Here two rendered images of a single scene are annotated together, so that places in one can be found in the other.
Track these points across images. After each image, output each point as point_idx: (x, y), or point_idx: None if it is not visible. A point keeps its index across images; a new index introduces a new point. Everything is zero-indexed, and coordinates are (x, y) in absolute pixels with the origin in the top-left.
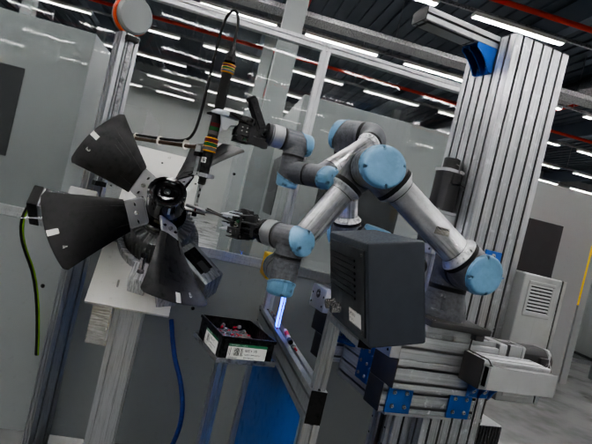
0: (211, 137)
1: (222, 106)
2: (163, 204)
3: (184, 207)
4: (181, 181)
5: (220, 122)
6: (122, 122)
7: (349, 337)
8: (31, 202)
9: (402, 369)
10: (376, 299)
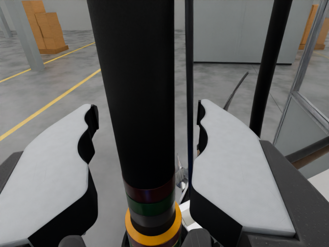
0: (128, 210)
1: (105, 89)
2: (123, 237)
3: None
4: (215, 242)
5: (131, 181)
6: (236, 86)
7: None
8: (198, 146)
9: None
10: None
